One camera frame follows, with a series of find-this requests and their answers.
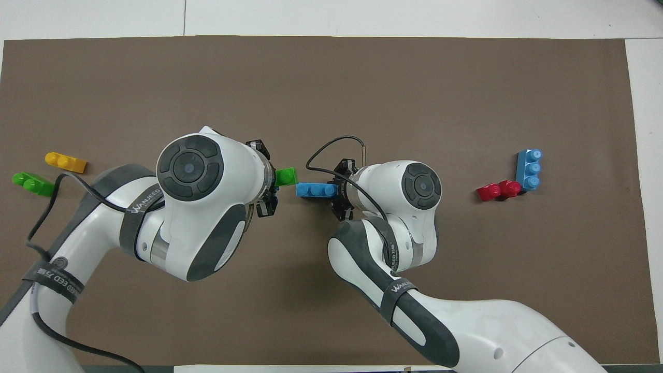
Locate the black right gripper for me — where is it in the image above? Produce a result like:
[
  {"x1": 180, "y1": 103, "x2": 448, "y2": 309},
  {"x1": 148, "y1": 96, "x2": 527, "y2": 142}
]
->
[{"x1": 245, "y1": 139, "x2": 358, "y2": 222}]

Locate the blue three-stud brick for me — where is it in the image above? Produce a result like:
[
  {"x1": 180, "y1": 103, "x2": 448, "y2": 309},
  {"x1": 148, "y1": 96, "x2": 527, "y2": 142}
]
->
[
  {"x1": 296, "y1": 183, "x2": 338, "y2": 199},
  {"x1": 516, "y1": 149, "x2": 543, "y2": 192}
]

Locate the brown table mat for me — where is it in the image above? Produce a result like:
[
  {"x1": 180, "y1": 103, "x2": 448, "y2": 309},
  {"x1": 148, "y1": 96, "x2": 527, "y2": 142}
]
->
[{"x1": 0, "y1": 35, "x2": 661, "y2": 366}]

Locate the red two-stud brick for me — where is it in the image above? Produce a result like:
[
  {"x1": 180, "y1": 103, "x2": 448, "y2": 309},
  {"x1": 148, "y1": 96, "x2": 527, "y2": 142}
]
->
[{"x1": 477, "y1": 180, "x2": 522, "y2": 202}]

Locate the yellow two-stud brick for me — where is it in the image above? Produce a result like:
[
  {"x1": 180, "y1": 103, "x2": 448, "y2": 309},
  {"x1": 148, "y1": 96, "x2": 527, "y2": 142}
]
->
[{"x1": 45, "y1": 151, "x2": 88, "y2": 174}]

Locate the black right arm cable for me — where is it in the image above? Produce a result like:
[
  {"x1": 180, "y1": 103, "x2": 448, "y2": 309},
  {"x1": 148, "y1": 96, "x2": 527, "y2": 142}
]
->
[{"x1": 305, "y1": 135, "x2": 394, "y2": 260}]

